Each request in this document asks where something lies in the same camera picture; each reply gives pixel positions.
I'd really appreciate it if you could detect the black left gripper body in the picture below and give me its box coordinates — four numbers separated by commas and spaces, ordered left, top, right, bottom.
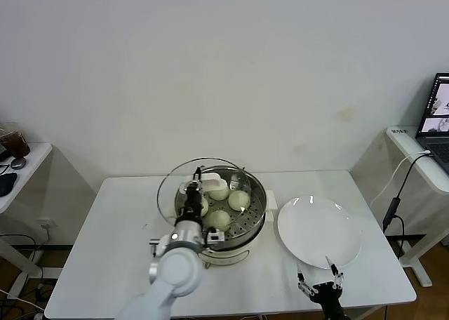
180, 185, 205, 223

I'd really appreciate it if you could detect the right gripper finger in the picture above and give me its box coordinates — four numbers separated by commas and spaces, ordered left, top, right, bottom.
296, 263, 316, 296
325, 255, 345, 290

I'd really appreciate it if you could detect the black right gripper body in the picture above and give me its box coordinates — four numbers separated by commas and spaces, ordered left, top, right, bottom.
308, 281, 347, 320

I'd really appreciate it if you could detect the white steamed baozi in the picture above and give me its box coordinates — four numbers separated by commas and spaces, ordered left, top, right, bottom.
227, 189, 251, 211
208, 186, 229, 201
196, 196, 210, 218
205, 210, 232, 231

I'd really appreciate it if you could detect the glass lid with cream handle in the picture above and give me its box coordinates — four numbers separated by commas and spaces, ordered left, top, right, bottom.
156, 156, 254, 229

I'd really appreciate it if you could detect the perforated steel steamer basket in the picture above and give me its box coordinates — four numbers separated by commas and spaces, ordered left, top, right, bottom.
174, 164, 267, 246

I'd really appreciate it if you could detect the white round plate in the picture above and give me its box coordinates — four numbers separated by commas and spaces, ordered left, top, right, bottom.
277, 195, 363, 270

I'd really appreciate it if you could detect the white laptop desk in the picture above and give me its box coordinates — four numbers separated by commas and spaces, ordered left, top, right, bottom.
387, 126, 449, 288

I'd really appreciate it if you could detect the white side table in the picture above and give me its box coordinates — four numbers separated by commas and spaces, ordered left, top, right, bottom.
0, 142, 53, 296

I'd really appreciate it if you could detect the dark open laptop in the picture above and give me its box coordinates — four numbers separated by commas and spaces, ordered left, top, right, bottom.
416, 72, 449, 175

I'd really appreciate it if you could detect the iced coffee plastic cup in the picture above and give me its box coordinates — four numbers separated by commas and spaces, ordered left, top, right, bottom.
0, 121, 32, 158

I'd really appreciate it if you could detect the black computer mouse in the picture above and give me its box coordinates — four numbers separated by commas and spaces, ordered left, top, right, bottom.
0, 172, 18, 197

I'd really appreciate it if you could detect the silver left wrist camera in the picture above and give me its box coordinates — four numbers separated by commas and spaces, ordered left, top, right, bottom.
205, 228, 225, 246

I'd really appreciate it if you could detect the black cable with adapter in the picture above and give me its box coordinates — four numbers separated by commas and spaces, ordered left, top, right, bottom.
382, 154, 431, 265

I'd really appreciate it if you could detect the white laptop cable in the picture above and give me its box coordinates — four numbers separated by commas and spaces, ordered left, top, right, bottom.
370, 150, 432, 206

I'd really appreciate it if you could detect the black floor cable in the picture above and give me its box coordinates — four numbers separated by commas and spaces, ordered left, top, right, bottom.
0, 232, 48, 300

